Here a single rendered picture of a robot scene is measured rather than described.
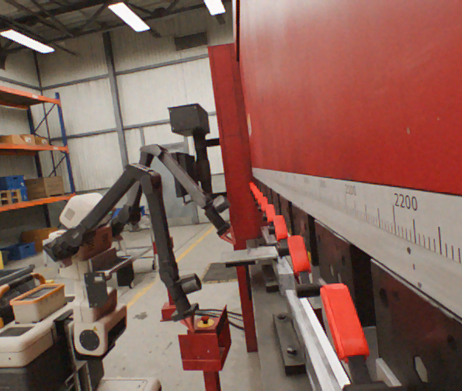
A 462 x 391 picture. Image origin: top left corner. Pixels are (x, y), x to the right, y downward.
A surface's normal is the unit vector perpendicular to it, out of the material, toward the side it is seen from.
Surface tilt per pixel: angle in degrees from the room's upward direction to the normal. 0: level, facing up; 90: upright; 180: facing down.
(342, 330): 39
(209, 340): 90
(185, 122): 90
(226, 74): 90
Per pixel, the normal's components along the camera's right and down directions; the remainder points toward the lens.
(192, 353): -0.21, 0.11
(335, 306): -0.12, -0.72
